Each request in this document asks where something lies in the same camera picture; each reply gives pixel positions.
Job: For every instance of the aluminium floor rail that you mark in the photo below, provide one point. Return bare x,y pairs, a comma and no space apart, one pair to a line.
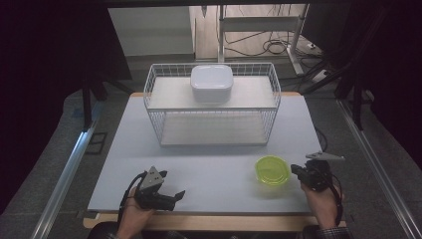
375,166
63,179

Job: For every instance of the white lidded box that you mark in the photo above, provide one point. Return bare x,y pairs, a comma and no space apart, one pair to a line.
211,83

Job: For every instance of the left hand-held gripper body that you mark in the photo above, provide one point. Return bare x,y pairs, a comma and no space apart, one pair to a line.
151,195

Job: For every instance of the person's left hand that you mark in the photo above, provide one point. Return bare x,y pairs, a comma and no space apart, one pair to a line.
134,217

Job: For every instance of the person's right hand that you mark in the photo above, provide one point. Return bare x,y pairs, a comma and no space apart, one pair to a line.
321,205

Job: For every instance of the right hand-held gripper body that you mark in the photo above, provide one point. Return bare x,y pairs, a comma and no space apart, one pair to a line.
316,176

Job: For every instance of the black stand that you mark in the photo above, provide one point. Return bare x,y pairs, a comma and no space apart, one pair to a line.
356,96
89,96

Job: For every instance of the white desk frame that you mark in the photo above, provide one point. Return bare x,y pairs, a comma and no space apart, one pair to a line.
258,25

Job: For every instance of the white power strip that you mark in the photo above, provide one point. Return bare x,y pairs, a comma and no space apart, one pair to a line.
320,76

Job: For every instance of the white table board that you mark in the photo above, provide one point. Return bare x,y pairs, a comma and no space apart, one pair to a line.
212,179

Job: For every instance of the yellow-green plastic bowl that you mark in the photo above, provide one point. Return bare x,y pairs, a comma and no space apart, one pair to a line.
272,171

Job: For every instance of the wooden table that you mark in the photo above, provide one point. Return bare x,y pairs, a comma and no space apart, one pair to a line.
199,223

